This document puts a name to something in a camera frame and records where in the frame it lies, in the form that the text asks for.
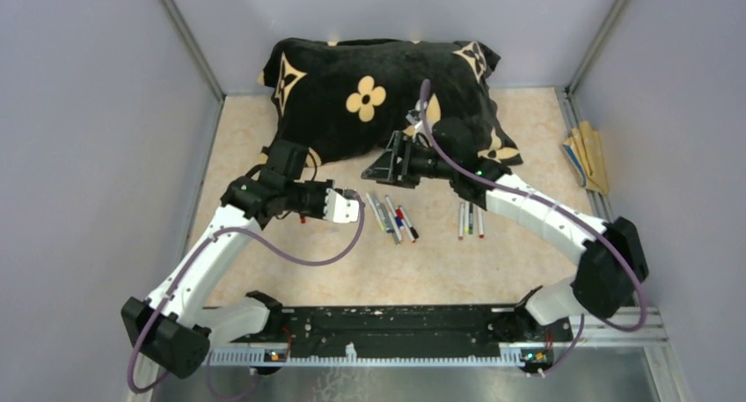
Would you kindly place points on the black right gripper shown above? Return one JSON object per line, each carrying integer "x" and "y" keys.
{"x": 388, "y": 169}

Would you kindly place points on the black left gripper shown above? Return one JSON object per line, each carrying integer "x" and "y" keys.
{"x": 322, "y": 187}

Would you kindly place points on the white pen with brown cap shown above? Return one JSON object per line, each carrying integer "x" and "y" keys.
{"x": 461, "y": 212}

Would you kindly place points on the white pen with yellow cap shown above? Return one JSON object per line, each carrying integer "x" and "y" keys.
{"x": 470, "y": 218}

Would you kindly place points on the white pen with red cap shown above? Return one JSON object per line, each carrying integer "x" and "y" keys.
{"x": 410, "y": 230}

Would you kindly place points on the white marker with red cap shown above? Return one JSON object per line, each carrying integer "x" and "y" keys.
{"x": 480, "y": 222}

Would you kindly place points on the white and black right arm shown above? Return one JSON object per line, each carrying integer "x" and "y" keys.
{"x": 611, "y": 263}

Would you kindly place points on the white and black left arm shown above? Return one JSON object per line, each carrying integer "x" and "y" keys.
{"x": 215, "y": 259}

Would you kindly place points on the white pen with light-green cap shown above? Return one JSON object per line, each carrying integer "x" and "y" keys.
{"x": 376, "y": 213}

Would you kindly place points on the black pillow with cream flowers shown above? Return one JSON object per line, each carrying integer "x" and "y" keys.
{"x": 343, "y": 99}

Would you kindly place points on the folded yellow and blue cloth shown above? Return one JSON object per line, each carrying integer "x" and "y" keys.
{"x": 583, "y": 151}

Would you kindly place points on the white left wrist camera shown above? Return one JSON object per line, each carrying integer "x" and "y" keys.
{"x": 341, "y": 206}

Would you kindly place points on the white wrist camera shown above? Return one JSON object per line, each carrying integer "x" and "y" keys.
{"x": 415, "y": 118}
{"x": 341, "y": 206}

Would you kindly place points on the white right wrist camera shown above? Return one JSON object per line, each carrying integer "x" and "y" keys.
{"x": 415, "y": 118}

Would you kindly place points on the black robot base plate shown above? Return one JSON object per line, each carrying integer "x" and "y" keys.
{"x": 405, "y": 331}

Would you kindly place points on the aluminium wall rail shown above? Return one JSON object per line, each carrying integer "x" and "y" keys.
{"x": 193, "y": 49}

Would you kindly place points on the aluminium front frame rail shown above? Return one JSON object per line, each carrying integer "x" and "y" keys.
{"x": 518, "y": 358}

